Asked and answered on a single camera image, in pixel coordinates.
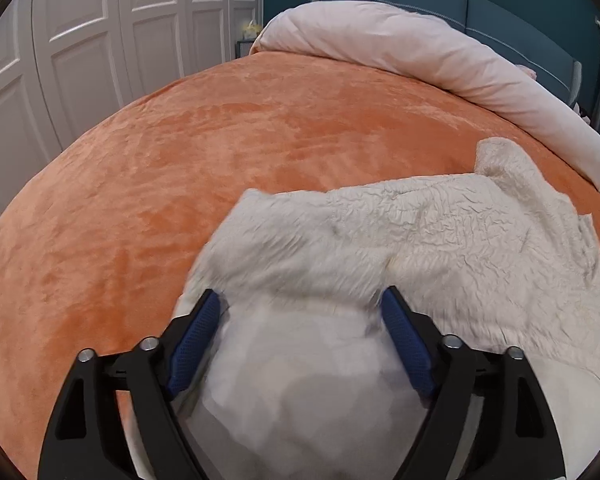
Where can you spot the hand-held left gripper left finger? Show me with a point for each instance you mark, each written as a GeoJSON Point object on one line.
{"type": "Point", "coordinates": [194, 342]}

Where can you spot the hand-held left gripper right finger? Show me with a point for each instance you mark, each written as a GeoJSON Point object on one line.
{"type": "Point", "coordinates": [407, 340]}

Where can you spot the white fleece jacket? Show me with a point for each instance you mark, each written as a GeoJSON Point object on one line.
{"type": "Point", "coordinates": [380, 260]}

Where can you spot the orange plush blanket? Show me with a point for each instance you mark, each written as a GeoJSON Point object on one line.
{"type": "Point", "coordinates": [155, 160]}

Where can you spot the small bedside table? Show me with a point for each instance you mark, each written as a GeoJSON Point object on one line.
{"type": "Point", "coordinates": [247, 40]}

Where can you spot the white panelled wardrobe doors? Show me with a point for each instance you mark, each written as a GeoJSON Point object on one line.
{"type": "Point", "coordinates": [80, 50]}

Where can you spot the teal upholstered headboard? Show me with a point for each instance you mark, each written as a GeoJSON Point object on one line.
{"type": "Point", "coordinates": [480, 5]}

